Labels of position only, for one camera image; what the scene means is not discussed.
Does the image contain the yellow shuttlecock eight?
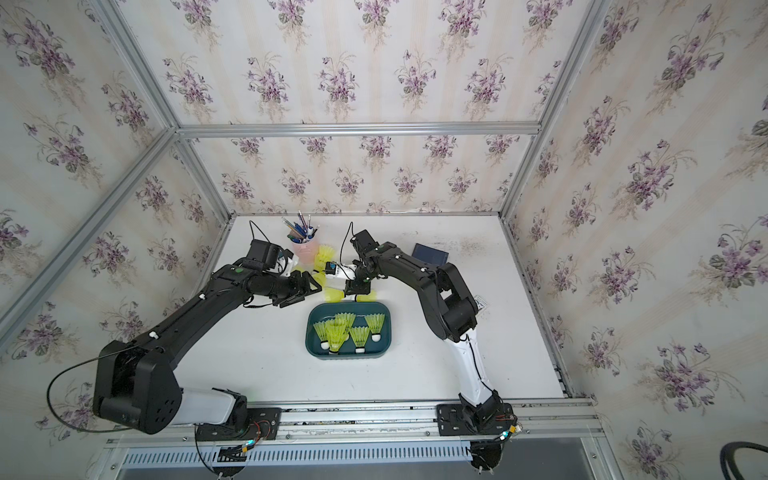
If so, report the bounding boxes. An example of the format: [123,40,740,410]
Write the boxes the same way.
[364,313,386,342]

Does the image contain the yellow shuttlecock twelve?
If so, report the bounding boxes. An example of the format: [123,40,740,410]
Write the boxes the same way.
[355,291,378,302]

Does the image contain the blue book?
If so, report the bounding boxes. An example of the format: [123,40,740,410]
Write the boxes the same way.
[412,243,449,266]

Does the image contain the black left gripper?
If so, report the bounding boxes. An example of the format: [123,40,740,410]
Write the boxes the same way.
[262,269,325,308]

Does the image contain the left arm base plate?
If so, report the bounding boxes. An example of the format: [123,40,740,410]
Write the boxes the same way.
[195,407,282,442]

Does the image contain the pink pen cup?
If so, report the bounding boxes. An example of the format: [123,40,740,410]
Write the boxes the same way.
[292,239,319,268]

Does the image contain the pens in cup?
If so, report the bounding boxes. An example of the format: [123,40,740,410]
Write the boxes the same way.
[281,212,317,244]

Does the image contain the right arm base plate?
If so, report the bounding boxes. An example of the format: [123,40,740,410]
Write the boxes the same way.
[436,397,518,436]

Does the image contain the teal plastic storage box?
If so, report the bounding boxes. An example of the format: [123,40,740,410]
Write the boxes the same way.
[304,302,392,360]

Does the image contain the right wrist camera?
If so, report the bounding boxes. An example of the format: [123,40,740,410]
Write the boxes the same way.
[350,230,380,259]

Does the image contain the yellow shuttlecock nine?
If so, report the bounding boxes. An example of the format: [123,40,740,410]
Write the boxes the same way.
[327,329,349,354]

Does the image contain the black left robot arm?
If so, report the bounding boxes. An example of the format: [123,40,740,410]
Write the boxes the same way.
[92,264,322,434]

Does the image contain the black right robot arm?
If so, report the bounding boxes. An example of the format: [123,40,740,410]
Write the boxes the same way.
[346,230,502,422]

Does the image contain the yellow shuttlecock six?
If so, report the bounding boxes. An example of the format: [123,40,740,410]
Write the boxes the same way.
[313,320,336,350]

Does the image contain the red blue white packet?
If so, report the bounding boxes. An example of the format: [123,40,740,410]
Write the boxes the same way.
[474,295,488,312]

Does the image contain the aluminium front rail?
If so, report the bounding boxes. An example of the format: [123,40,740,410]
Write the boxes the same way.
[104,398,607,448]

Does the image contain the yellow shuttlecock four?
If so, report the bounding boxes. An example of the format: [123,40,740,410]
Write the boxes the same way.
[349,326,370,354]

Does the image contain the yellow shuttlecock seven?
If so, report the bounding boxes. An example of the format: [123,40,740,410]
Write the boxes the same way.
[332,313,356,330]

